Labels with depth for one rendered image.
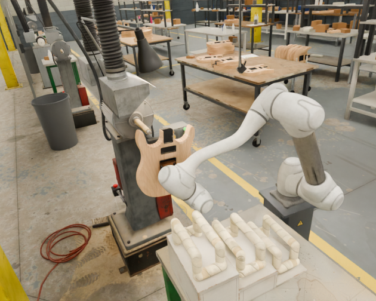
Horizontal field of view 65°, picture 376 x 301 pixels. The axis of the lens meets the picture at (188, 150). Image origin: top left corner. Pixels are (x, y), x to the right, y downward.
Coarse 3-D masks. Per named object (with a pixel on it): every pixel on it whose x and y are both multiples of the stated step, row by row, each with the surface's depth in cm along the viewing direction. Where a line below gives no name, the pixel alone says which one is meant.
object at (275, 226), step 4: (264, 216) 124; (268, 216) 123; (264, 220) 123; (268, 220) 122; (272, 220) 121; (268, 224) 121; (272, 224) 119; (276, 224) 119; (272, 228) 119; (276, 228) 117; (280, 228) 117; (276, 232) 117; (280, 232) 115; (284, 232) 115; (280, 236) 116; (284, 236) 113; (288, 236) 113; (284, 240) 114; (288, 240) 112; (292, 240) 111; (288, 244) 112; (292, 244) 110; (296, 244) 109
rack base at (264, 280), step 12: (240, 240) 117; (228, 252) 112; (252, 252) 111; (252, 276) 102; (264, 276) 102; (276, 276) 104; (240, 288) 98; (252, 288) 101; (264, 288) 104; (240, 300) 101
